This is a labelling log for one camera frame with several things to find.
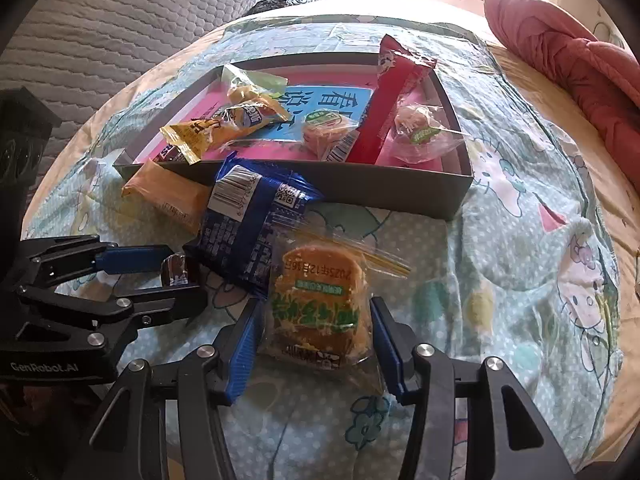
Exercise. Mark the biscuit packet with date print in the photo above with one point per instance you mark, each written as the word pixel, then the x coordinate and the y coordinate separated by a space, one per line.
pixel 315 310

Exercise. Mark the pink quilt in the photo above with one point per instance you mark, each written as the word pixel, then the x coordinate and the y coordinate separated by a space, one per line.
pixel 575 60

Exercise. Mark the yellow white snack packet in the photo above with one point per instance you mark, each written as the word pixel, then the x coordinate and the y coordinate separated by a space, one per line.
pixel 215 132

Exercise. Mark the clear packet of red candies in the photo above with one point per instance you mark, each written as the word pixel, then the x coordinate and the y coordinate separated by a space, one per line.
pixel 420 125

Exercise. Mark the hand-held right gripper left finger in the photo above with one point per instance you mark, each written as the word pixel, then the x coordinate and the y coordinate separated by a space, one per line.
pixel 245 350

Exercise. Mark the orange snack packet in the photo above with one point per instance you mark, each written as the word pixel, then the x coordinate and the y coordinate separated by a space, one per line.
pixel 160 190

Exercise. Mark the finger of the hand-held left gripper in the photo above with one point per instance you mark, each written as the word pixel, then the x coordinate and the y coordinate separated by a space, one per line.
pixel 165 305
pixel 135 258

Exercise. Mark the long red candy packet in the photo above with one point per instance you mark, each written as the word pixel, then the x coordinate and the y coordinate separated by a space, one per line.
pixel 387 95

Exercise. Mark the green yellow candy packet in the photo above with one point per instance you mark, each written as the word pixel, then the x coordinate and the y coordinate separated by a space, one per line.
pixel 245 87

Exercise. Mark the bed with beige sheet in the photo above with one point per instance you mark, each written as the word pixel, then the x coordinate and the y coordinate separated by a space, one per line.
pixel 540 110

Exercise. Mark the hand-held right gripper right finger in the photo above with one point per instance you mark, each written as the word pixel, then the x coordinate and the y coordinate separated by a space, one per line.
pixel 387 355

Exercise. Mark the light blue cartoon cat blanket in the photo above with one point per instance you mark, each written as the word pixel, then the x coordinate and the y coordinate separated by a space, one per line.
pixel 500 285

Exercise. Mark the blue snack packet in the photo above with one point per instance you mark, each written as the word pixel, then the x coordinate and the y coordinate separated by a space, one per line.
pixel 240 230

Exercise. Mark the round biscuit clear packet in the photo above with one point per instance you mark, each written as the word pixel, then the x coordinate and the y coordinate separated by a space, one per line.
pixel 325 132

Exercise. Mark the small dark chocolate candy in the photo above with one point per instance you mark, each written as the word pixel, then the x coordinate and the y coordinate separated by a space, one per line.
pixel 175 270

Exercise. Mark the grey shallow box pink inside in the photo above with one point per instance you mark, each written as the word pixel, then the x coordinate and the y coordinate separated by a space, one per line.
pixel 400 192

